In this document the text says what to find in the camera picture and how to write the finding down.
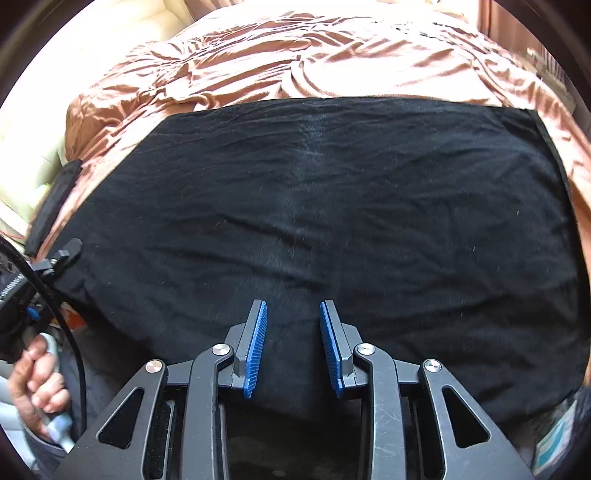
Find pink curtain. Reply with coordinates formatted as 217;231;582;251
475;0;541;51

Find person's left hand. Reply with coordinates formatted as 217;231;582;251
8;335;70;435

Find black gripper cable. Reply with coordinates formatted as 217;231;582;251
0;235;89;430

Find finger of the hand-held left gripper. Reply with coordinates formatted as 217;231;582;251
32;237;84;278

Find black pants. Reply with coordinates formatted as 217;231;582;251
48;95;585;425

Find white blue plastic packet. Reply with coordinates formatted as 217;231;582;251
533;401;578;472

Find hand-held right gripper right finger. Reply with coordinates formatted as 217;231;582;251
318;299;536;480

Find cream padded headboard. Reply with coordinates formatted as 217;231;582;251
0;0;195;232

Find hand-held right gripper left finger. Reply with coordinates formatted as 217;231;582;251
53;299;269;480

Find small black cloth piece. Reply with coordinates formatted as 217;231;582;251
24;159;83;257

